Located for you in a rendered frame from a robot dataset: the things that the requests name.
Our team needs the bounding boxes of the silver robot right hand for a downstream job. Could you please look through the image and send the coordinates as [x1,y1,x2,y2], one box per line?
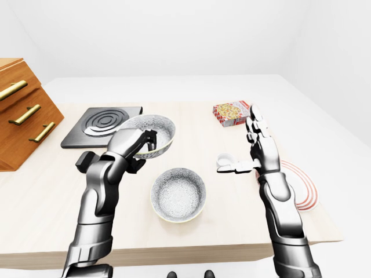
[216,104,282,176]

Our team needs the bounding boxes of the printed red food box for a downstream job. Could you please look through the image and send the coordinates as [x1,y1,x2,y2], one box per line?
[213,100,253,128]

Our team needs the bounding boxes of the patterned black white bowl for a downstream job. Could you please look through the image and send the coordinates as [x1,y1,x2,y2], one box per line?
[150,167,208,224]
[117,114,177,160]

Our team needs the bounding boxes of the silver robot left hand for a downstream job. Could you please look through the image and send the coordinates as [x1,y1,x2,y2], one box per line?
[107,128,159,175]

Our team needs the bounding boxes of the white plate with red rings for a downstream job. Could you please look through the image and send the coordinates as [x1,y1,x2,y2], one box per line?
[254,159,319,212]

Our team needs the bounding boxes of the wooden cabinet drawer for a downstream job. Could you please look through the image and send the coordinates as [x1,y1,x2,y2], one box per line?
[0,88,56,140]
[0,65,44,114]
[0,108,65,172]

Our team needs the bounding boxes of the brass drawer handle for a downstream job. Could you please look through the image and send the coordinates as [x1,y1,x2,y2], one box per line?
[8,104,42,126]
[28,122,56,144]
[0,80,28,102]

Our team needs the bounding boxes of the wooden cabinet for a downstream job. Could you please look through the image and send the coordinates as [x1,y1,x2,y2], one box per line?
[0,57,65,173]

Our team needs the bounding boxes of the flat dark stove plate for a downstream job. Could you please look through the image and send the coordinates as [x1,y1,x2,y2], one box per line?
[60,106,144,149]

